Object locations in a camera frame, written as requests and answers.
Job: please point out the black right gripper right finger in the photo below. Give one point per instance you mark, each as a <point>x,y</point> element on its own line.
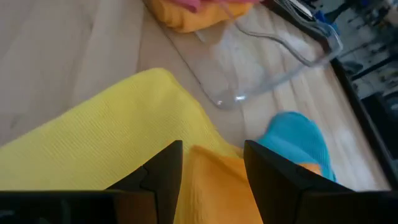
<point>280,193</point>

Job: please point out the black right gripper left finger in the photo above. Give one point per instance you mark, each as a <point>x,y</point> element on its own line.
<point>161,168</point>

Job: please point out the orange microfiber towel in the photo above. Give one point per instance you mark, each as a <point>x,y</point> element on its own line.
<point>192,21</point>
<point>214,186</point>

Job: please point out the yellow microfiber towel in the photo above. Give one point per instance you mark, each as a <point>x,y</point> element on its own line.
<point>109,133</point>

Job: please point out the pink microfiber towel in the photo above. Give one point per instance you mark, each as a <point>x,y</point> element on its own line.
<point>189,4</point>

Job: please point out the blue microfiber towel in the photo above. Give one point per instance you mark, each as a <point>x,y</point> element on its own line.
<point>295,137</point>

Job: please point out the clear plastic bin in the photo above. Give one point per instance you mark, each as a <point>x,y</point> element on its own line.
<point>248,71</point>

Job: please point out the black aluminium table frame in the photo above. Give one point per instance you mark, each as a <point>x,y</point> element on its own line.
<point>370,133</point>

